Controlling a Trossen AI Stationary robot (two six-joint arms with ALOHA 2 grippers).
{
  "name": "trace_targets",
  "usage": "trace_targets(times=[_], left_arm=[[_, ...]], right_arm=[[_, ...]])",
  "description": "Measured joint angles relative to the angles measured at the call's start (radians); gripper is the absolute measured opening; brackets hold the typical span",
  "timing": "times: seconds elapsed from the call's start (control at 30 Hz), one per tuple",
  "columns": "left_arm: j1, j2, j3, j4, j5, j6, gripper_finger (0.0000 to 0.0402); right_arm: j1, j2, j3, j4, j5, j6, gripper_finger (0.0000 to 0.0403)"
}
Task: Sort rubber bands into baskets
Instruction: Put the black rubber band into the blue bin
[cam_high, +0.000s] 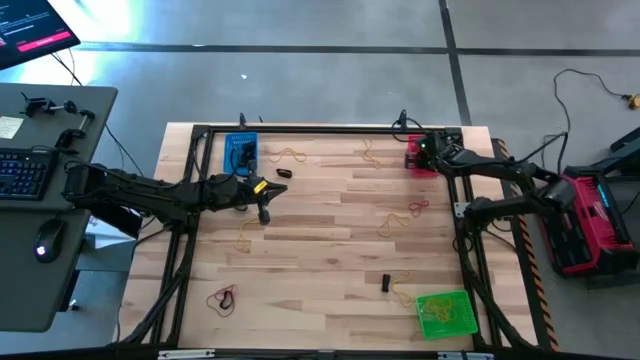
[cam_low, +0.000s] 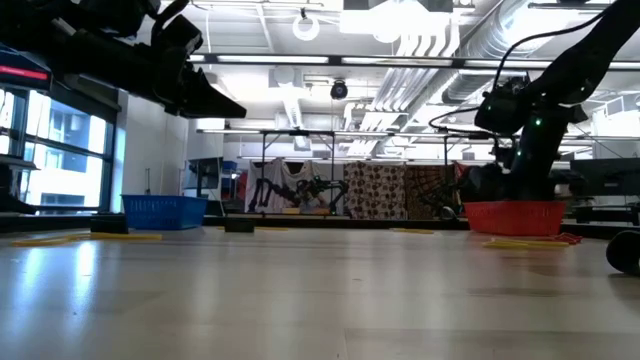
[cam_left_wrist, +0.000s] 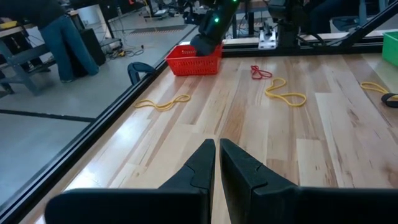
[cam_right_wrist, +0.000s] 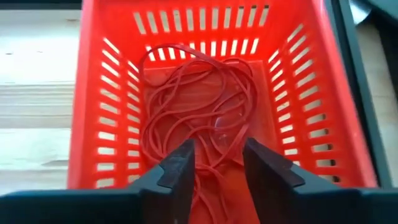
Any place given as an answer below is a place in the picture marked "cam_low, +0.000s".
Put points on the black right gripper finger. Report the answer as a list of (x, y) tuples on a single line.
[(532, 182)]

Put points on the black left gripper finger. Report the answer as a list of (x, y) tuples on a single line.
[(210, 100)]

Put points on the background black robot arm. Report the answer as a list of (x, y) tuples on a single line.
[(280, 192), (330, 186)]

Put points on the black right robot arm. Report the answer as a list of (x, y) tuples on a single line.
[(590, 50)]

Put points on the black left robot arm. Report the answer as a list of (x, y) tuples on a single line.
[(90, 50)]

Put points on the red rubber band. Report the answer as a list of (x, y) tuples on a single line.
[(572, 237)]

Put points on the red plastic basket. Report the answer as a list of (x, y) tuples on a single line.
[(515, 218)]

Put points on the blue box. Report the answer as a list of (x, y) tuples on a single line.
[(230, 166)]

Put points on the overhead light bar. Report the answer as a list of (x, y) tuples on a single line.
[(272, 59)]

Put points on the dark monitor on stand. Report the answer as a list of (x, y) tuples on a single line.
[(205, 175)]

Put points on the black computer monitor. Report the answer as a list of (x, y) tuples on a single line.
[(610, 177)]

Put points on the black background desk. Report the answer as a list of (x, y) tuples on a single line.
[(605, 214)]

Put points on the black round object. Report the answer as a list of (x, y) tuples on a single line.
[(448, 214)]

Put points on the white hanging cloth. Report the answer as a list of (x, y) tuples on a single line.
[(280, 172)]

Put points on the dark spiral pattern cloth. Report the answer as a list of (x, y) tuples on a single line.
[(425, 190)]

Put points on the blue plastic basket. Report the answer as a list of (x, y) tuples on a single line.
[(165, 212)]

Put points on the large window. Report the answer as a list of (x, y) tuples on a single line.
[(65, 170)]

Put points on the white ceiling pipes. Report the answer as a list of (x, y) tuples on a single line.
[(400, 85)]

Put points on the brown dotted cloth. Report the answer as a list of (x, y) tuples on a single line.
[(375, 190)]

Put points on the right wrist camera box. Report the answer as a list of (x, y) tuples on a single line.
[(500, 112)]

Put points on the silver ventilation duct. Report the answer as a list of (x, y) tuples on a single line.
[(470, 85)]

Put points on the black ceiling camera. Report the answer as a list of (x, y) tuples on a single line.
[(339, 91)]

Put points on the black wall screen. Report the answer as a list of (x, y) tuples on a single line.
[(20, 75)]

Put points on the black table edge frame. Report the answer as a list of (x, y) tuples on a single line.
[(350, 222)]

